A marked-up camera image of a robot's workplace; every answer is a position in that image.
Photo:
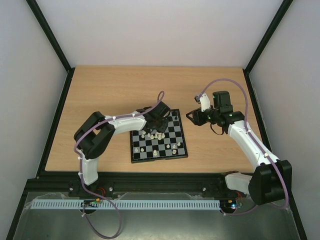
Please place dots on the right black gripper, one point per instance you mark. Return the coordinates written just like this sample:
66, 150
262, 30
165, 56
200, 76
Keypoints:
195, 117

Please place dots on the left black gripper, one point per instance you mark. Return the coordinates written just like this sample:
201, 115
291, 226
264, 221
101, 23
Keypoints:
163, 128

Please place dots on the black magnetic chess board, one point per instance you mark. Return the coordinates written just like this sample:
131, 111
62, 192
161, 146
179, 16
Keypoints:
165, 143

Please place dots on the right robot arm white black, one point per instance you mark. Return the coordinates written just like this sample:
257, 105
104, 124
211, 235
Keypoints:
271, 179

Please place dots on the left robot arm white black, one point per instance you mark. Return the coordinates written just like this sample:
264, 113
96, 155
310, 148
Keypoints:
93, 137

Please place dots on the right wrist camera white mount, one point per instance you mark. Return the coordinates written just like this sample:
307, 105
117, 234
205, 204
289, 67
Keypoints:
204, 101

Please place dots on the black aluminium frame rail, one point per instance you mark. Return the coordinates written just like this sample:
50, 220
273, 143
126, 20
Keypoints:
109, 184

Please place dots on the right frame post black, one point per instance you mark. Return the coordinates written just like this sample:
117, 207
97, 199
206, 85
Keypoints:
276, 20

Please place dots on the frame post black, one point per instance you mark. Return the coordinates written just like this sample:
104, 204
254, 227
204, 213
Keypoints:
276, 20
42, 21

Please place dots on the light blue slotted cable duct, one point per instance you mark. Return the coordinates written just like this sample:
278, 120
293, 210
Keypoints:
77, 204

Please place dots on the left frame post black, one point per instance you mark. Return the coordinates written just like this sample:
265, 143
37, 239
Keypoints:
42, 21

